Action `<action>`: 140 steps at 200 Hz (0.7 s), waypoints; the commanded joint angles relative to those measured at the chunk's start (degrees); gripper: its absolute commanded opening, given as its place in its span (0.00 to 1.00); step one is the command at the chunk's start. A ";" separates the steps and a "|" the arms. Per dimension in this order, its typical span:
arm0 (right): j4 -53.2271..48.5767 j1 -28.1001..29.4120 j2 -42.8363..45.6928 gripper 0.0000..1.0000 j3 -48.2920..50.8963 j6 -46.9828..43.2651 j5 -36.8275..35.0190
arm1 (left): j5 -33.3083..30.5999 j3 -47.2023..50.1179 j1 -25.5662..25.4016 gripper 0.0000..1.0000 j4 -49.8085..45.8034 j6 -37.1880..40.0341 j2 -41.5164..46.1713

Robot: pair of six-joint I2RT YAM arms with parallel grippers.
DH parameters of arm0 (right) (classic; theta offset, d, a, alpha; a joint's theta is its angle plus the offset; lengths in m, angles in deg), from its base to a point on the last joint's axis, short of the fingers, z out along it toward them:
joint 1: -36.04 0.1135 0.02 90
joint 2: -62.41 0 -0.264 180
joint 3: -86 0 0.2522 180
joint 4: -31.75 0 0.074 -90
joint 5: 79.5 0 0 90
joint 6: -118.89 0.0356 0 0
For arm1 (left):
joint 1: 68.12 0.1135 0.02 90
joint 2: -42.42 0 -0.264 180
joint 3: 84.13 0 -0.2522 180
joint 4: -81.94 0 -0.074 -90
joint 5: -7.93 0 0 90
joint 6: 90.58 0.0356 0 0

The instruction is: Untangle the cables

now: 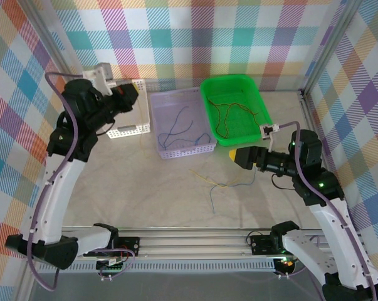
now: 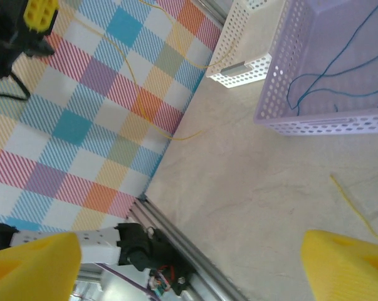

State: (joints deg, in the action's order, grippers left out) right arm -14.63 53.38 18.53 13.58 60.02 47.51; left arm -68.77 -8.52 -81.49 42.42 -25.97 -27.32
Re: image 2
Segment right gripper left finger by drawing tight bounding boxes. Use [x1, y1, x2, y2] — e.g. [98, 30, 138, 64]
[0, 231, 83, 301]

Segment thin yellow cable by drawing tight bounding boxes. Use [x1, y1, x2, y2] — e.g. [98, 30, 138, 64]
[58, 0, 235, 141]
[328, 174, 378, 248]

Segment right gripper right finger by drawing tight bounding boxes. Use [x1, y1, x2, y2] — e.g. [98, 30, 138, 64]
[301, 229, 378, 301]

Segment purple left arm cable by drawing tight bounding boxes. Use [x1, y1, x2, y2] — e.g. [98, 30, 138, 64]
[93, 262, 157, 300]

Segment thin blue cable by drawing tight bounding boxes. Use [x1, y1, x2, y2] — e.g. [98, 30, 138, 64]
[285, 0, 378, 116]

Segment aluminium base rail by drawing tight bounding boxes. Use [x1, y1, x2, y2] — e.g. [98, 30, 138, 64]
[125, 196, 249, 301]

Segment aluminium frame post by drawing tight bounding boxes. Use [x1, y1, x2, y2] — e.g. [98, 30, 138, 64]
[196, 0, 234, 26]

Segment white perforated plastic basket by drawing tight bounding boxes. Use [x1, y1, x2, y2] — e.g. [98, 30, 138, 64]
[206, 0, 287, 90]

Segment small circuit board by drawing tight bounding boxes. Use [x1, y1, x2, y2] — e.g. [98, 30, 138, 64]
[148, 268, 174, 296]

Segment purple perforated plastic basket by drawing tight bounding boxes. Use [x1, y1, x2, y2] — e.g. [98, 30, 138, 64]
[253, 0, 378, 139]

